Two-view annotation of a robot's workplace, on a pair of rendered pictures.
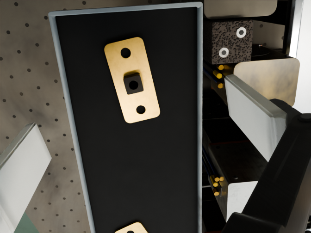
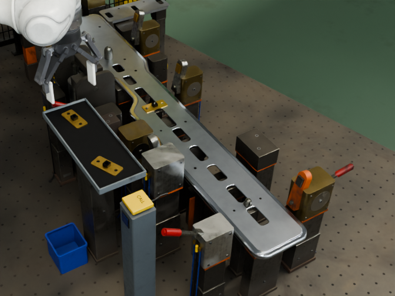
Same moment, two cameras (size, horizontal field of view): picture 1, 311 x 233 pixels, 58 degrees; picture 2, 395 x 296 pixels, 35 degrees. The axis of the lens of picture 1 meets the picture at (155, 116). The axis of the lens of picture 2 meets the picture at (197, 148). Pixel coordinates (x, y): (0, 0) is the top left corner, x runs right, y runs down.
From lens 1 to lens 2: 174 cm
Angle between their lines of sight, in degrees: 67
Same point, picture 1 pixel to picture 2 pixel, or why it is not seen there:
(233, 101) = (90, 78)
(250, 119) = (89, 70)
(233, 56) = (112, 121)
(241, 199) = (152, 157)
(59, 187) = not seen: outside the picture
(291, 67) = (141, 121)
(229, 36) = (107, 117)
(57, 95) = (42, 284)
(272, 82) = (137, 127)
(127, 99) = (74, 122)
